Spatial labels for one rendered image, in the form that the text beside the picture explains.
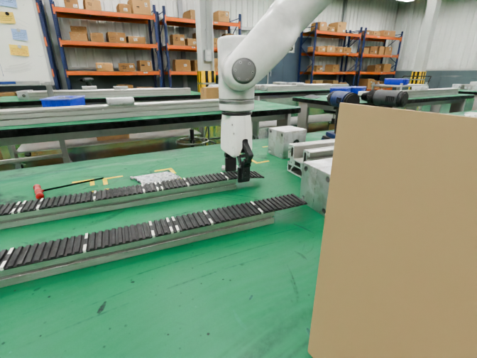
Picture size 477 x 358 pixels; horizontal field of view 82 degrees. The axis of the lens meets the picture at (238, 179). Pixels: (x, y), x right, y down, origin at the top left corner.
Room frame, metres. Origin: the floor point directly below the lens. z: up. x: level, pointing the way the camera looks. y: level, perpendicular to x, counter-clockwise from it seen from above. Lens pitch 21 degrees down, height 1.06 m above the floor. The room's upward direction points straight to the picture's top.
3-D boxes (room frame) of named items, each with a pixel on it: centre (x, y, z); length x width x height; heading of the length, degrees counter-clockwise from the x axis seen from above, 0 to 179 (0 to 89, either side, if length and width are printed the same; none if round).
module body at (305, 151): (0.91, -0.54, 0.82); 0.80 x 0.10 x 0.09; 114
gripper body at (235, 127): (0.67, 0.00, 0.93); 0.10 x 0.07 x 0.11; 24
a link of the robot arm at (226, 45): (0.67, 0.00, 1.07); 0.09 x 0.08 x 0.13; 8
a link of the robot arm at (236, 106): (0.68, 0.01, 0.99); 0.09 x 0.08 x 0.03; 24
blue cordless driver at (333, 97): (1.06, -0.37, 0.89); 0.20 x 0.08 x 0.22; 9
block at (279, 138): (0.97, -0.18, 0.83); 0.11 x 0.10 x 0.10; 30
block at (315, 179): (0.55, -0.21, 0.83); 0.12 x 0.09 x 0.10; 24
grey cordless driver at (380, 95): (1.13, -0.56, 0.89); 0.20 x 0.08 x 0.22; 35
